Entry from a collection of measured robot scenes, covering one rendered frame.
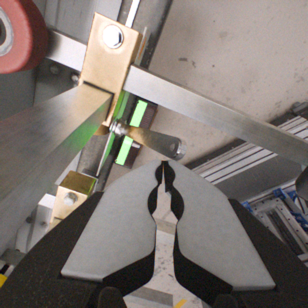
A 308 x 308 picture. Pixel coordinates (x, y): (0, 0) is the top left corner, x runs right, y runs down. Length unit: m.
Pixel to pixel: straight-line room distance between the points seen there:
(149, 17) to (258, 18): 0.84
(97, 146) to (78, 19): 0.27
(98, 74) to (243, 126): 0.19
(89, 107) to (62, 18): 0.37
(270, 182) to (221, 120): 0.99
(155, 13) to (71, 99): 0.26
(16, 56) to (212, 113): 0.22
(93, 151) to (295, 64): 1.08
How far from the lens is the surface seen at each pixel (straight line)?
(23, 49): 0.25
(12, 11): 0.25
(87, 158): 0.51
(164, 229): 0.41
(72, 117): 0.17
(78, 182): 0.38
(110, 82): 0.26
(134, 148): 0.47
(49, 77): 0.57
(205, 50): 1.14
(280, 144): 0.33
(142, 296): 0.63
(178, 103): 0.27
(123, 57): 0.25
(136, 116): 0.44
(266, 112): 1.30
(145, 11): 0.42
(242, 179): 1.18
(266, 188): 1.27
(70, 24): 0.54
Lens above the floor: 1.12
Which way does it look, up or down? 62 degrees down
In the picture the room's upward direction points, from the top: 175 degrees counter-clockwise
